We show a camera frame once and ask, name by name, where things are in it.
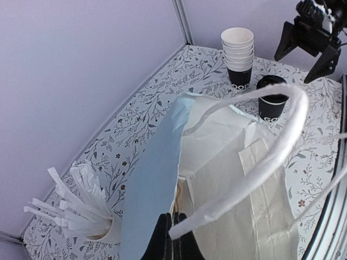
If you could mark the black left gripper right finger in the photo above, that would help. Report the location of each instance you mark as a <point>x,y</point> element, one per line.
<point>186,248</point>

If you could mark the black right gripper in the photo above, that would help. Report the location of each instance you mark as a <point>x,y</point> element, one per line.
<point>306,36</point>

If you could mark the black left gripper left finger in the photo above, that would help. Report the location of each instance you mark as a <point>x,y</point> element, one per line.
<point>160,244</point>

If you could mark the black and white paper cup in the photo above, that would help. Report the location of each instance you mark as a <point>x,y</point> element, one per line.
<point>270,107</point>

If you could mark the light blue paper bag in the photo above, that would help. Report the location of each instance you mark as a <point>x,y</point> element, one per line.
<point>220,174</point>

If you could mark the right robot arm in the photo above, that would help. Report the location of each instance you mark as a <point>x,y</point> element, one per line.
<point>338,22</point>

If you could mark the white cup holding straws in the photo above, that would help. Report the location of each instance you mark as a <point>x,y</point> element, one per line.
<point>110,236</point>

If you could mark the stack of paper cups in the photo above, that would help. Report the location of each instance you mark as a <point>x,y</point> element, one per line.
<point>238,52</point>

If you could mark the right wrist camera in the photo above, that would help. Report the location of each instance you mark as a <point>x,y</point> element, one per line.
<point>313,11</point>

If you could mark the aluminium frame post right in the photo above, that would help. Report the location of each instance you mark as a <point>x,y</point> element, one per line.
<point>183,21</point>

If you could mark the aluminium frame post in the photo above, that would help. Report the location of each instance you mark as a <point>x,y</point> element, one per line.
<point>183,21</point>
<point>11,239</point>

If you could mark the aluminium frame post left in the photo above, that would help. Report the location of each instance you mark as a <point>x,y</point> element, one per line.
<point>11,239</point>

